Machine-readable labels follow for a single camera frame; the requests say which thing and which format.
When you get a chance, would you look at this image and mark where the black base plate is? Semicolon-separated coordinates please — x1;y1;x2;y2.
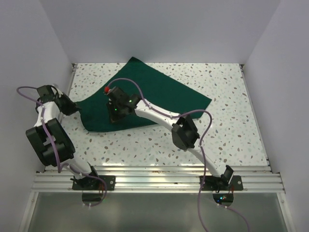
71;175;115;191
202;175;244;191

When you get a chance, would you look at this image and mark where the aluminium rail frame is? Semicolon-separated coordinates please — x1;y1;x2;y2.
20;63;295;232

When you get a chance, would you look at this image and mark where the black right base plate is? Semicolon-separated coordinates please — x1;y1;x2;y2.
202;175;244;191

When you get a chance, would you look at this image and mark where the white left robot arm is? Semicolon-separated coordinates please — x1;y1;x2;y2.
26;85;100;190

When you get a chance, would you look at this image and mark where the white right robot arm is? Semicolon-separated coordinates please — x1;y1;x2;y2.
104;87;234;190

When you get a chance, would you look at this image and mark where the dark green surgical cloth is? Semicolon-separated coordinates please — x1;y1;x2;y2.
77;58;211;132

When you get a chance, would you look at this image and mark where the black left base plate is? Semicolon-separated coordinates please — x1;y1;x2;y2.
71;175;115;191

